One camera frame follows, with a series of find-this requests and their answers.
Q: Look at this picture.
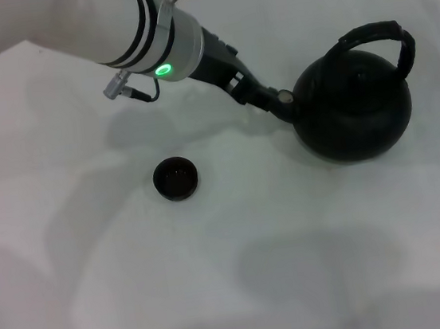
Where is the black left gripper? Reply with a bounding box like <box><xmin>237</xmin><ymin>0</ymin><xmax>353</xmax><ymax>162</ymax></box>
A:
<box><xmin>183</xmin><ymin>19</ymin><xmax>274</xmax><ymax>116</ymax></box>

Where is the black round teapot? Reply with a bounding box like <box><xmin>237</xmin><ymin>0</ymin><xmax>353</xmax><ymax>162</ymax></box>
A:
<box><xmin>246</xmin><ymin>18</ymin><xmax>430</xmax><ymax>175</ymax></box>

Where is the small black teacup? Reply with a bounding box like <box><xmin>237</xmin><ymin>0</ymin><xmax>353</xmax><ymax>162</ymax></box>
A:
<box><xmin>150</xmin><ymin>154</ymin><xmax>202</xmax><ymax>206</ymax></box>

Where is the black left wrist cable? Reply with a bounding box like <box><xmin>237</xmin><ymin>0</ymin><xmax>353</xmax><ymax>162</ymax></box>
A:
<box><xmin>100</xmin><ymin>67</ymin><xmax>163</xmax><ymax>108</ymax></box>

